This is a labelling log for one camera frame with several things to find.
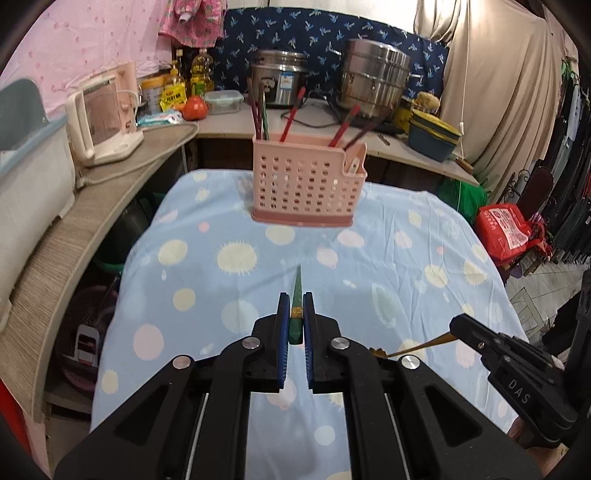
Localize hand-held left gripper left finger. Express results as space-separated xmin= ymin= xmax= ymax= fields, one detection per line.
xmin=54 ymin=292 xmax=293 ymax=480

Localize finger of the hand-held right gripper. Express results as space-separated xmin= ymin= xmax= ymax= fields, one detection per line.
xmin=449 ymin=314 xmax=565 ymax=371

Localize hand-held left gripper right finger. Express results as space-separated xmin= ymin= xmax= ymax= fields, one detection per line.
xmin=302 ymin=292 xmax=542 ymax=480

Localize gold flower spoon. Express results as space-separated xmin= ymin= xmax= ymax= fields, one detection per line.
xmin=374 ymin=333 xmax=458 ymax=361

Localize pink plastic utensil holder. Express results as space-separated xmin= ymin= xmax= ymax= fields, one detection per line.
xmin=252 ymin=134 xmax=368 ymax=227

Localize dark brown chopstick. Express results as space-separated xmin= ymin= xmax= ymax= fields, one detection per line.
xmin=344 ymin=117 xmax=389 ymax=151

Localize dark red gold-banded chopstick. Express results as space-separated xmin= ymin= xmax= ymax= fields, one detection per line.
xmin=246 ymin=78 xmax=262 ymax=140

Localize person's right forearm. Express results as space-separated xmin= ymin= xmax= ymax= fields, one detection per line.
xmin=521 ymin=418 xmax=573 ymax=477

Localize blue dotted tablecloth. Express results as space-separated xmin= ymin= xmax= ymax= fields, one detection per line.
xmin=90 ymin=168 xmax=532 ymax=467

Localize red shopping bag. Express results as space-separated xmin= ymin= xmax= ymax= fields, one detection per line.
xmin=475 ymin=203 xmax=539 ymax=261

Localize green plastic bag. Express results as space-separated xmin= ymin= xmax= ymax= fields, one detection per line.
xmin=436 ymin=178 xmax=490 ymax=227

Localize dark metal chair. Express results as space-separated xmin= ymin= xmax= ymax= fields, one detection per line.
xmin=508 ymin=166 xmax=555 ymax=213

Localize dark pot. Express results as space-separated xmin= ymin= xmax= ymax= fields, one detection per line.
xmin=111 ymin=203 xmax=153 ymax=259

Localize green plastic bucket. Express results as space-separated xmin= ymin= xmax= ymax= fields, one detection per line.
xmin=95 ymin=259 xmax=125 ymax=278

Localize blue lunch box yellow lid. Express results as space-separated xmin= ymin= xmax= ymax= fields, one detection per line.
xmin=409 ymin=110 xmax=462 ymax=162

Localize hanging dark clothes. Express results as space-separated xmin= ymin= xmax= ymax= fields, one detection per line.
xmin=540 ymin=46 xmax=591 ymax=266

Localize pink plastic basket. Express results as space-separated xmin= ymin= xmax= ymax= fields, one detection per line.
xmin=55 ymin=286 xmax=121 ymax=393

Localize black induction cooker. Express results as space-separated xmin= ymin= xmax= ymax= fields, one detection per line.
xmin=330 ymin=99 xmax=409 ymax=136

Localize yellow jar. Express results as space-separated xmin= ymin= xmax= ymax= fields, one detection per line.
xmin=397 ymin=97 xmax=414 ymax=134

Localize wooden counter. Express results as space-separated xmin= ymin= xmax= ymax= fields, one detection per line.
xmin=0 ymin=97 xmax=478 ymax=423

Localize clear plastic food container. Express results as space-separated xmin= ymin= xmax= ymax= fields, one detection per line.
xmin=204 ymin=90 xmax=244 ymax=115

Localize red tomato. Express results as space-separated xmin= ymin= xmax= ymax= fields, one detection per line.
xmin=183 ymin=96 xmax=208 ymax=121

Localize beige curtain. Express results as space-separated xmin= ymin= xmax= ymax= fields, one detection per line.
xmin=418 ymin=0 xmax=573 ymax=195

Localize wet wipes packet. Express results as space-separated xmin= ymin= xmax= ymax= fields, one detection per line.
xmin=137 ymin=110 xmax=183 ymax=127

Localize steel rice cooker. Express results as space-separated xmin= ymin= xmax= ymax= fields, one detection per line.
xmin=250 ymin=50 xmax=309 ymax=109

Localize yellow seasoning packet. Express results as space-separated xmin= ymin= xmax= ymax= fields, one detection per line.
xmin=159 ymin=90 xmax=185 ymax=112

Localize stainless steel steamer pot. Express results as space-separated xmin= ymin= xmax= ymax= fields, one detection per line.
xmin=339 ymin=39 xmax=411 ymax=118

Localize gold milk powder tin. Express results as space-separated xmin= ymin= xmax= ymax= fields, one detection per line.
xmin=141 ymin=78 xmax=169 ymax=114

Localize red plastic basin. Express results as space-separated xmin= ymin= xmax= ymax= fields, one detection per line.
xmin=0 ymin=383 xmax=28 ymax=462

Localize large cooking oil bottle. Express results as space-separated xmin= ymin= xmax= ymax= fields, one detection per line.
xmin=190 ymin=48 xmax=215 ymax=97

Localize pink cream electric kettle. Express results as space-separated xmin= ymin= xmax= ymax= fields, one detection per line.
xmin=65 ymin=62 xmax=145 ymax=167

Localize small yellow oil bottle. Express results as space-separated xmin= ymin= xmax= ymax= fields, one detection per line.
xmin=168 ymin=60 xmax=186 ymax=93

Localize white grey plastic bin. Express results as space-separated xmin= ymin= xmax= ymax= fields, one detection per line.
xmin=0 ymin=78 xmax=76 ymax=319

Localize pink floral garment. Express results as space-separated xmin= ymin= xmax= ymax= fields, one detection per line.
xmin=158 ymin=0 xmax=227 ymax=49

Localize white kettle power cable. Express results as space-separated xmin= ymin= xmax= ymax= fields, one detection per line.
xmin=76 ymin=122 xmax=199 ymax=190

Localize white hanging cord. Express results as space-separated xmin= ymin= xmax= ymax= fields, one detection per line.
xmin=458 ymin=0 xmax=472 ymax=136

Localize blue printed wall cloth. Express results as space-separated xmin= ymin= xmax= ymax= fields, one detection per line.
xmin=217 ymin=7 xmax=448 ymax=100

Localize pink dotted wall cloth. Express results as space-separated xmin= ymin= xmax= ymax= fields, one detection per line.
xmin=0 ymin=0 xmax=178 ymax=112

